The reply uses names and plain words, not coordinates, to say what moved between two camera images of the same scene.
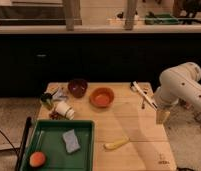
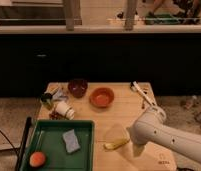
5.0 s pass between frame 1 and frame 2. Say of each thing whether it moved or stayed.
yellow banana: stayed
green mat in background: stayed
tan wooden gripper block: moved
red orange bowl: stayed
